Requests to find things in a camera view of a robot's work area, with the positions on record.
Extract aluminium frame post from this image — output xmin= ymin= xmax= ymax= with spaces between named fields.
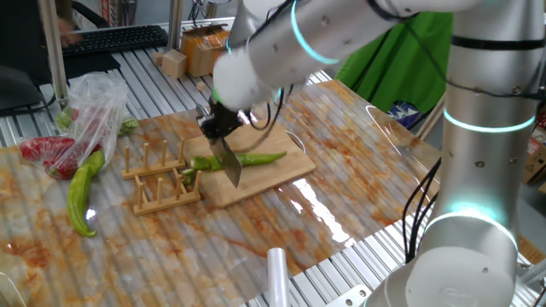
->
xmin=166 ymin=0 xmax=184 ymax=52
xmin=415 ymin=93 xmax=448 ymax=142
xmin=37 ymin=0 xmax=70 ymax=106

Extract black camera cable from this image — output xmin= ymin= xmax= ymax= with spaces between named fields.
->
xmin=245 ymin=83 xmax=299 ymax=154

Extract black keyboard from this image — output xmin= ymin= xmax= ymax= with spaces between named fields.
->
xmin=61 ymin=24 xmax=170 ymax=58

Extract cardboard box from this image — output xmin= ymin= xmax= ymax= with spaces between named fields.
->
xmin=179 ymin=23 xmax=232 ymax=79

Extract large wooden block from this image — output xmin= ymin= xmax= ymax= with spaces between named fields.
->
xmin=160 ymin=49 xmax=189 ymax=80

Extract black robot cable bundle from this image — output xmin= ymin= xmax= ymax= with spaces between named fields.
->
xmin=400 ymin=156 xmax=444 ymax=264

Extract marble pattern plastic mat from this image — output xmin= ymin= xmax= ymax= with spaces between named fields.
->
xmin=0 ymin=79 xmax=456 ymax=307

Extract steel cleaver knife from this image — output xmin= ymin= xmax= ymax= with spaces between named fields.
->
xmin=195 ymin=103 xmax=244 ymax=189

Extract long green chili pepper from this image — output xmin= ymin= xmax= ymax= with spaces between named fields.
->
xmin=236 ymin=150 xmax=288 ymax=168

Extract wooden cutting board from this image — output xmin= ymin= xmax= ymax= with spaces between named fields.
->
xmin=181 ymin=118 xmax=317 ymax=209

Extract red chili pepper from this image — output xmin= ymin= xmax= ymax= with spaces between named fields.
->
xmin=19 ymin=136 xmax=77 ymax=163
xmin=42 ymin=143 xmax=103 ymax=180

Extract plastic bag of peppers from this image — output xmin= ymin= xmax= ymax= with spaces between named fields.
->
xmin=118 ymin=117 xmax=140 ymax=137

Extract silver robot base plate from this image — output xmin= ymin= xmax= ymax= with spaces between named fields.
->
xmin=323 ymin=284 xmax=372 ymax=307

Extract blue patterned cloth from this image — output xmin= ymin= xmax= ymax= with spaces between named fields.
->
xmin=386 ymin=100 xmax=421 ymax=129

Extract clear plastic bag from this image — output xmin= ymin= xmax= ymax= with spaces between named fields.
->
xmin=16 ymin=71 xmax=140 ymax=180

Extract cut green pepper stem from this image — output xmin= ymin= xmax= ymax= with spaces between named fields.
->
xmin=180 ymin=167 xmax=198 ymax=186

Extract black computer monitor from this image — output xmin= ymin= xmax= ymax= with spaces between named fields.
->
xmin=0 ymin=0 xmax=56 ymax=113

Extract blurred person hand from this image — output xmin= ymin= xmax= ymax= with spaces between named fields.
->
xmin=58 ymin=17 xmax=83 ymax=49

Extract green cloth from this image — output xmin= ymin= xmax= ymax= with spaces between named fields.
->
xmin=334 ymin=11 xmax=456 ymax=114

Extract white plastic film roll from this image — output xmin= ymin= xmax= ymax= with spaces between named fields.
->
xmin=267 ymin=246 xmax=291 ymax=307

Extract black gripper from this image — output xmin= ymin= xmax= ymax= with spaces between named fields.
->
xmin=196 ymin=99 xmax=246 ymax=142

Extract curved green chili pepper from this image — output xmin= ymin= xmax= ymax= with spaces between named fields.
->
xmin=66 ymin=149 xmax=106 ymax=239

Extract chopped green pepper pieces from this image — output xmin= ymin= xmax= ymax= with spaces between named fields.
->
xmin=54 ymin=105 xmax=74 ymax=131

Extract wooden peg rack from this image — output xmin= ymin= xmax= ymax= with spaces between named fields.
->
xmin=121 ymin=139 xmax=202 ymax=217

